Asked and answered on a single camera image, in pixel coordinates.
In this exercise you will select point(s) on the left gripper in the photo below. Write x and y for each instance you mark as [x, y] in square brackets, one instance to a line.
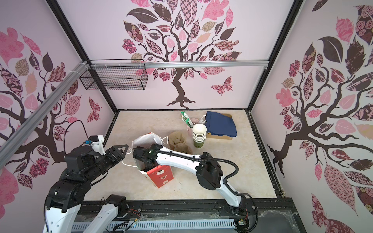
[116, 154]

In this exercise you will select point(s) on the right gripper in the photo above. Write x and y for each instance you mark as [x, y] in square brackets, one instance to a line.
[143, 162]

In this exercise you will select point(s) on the red and white paper bag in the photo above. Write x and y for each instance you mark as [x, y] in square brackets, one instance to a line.
[159, 175]

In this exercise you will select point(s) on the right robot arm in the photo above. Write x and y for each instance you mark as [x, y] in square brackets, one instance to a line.
[211, 173]

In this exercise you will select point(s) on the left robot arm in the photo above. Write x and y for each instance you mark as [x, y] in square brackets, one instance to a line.
[66, 196]

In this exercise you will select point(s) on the brown pulp cup carrier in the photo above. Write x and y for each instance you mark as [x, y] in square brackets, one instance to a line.
[178, 143]

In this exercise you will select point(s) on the green wrapped straw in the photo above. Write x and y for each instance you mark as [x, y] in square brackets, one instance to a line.
[186, 119]

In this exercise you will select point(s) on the stack of paper cups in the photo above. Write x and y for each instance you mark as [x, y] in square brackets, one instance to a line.
[199, 135]

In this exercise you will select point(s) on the pink straw holder cup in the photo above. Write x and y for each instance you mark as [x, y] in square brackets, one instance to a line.
[194, 121]

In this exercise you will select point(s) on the brown cardboard box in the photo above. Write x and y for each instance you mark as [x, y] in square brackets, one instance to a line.
[209, 135]

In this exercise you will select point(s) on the dark blue napkin stack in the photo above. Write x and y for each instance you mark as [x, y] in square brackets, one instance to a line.
[220, 125]

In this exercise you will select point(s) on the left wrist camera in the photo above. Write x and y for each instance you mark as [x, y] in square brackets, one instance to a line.
[97, 143]

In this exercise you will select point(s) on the black wire basket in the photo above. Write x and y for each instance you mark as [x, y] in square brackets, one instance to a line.
[115, 74]

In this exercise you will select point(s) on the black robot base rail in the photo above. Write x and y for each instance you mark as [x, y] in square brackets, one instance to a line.
[208, 208]

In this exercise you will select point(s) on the aluminium rail back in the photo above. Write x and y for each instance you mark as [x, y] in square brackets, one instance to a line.
[193, 64]

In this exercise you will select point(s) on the aluminium rail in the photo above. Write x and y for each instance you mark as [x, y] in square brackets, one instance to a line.
[193, 64]
[10, 147]

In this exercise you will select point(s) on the white slotted cable duct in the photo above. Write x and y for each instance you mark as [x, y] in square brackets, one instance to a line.
[163, 225]

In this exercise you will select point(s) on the aluminium rail left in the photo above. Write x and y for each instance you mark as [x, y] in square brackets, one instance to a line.
[10, 147]

